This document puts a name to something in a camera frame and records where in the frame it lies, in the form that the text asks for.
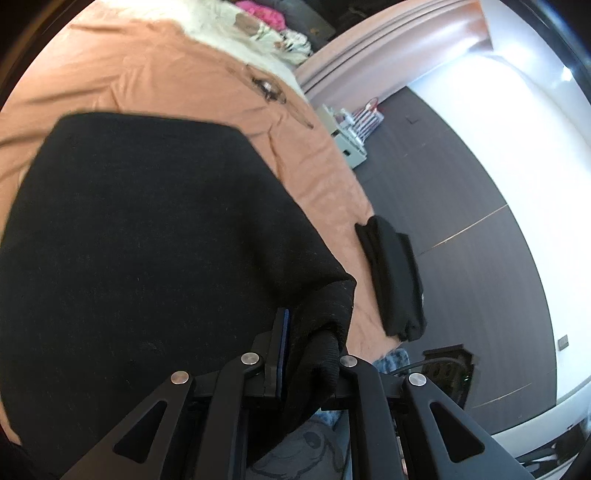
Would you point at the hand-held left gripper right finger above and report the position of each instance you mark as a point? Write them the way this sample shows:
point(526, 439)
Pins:
point(364, 392)

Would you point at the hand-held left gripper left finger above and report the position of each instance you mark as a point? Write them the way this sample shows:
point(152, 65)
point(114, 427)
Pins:
point(285, 341)

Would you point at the black pants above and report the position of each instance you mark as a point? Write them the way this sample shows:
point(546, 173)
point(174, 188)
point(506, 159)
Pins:
point(161, 230)

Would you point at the grey blue rug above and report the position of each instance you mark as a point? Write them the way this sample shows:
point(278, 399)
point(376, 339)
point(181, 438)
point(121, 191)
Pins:
point(392, 357)

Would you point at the person's leg grey patterned trousers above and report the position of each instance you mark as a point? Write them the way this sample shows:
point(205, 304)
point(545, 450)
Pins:
point(304, 452)

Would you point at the folded black garment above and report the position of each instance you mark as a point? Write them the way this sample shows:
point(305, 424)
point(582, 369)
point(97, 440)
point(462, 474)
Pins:
point(392, 277)

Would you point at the white nightstand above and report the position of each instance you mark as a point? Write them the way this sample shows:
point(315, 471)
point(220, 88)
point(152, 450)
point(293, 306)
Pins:
point(353, 154)

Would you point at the striped gift bag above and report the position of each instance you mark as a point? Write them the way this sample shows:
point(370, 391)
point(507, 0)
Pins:
point(369, 117)

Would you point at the small black device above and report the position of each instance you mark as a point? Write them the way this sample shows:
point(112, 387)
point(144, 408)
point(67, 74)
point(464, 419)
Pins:
point(268, 87)

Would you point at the bed with orange duvet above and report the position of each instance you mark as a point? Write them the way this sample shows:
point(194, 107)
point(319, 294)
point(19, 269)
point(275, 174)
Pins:
point(161, 69)

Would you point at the bear print pillow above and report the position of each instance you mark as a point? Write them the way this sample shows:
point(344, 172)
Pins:
point(286, 41)

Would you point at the pink curtain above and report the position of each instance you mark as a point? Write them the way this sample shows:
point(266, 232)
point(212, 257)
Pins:
point(369, 50)

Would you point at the pink fluffy cloth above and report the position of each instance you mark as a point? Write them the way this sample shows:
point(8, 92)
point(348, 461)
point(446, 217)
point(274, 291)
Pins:
point(263, 11)

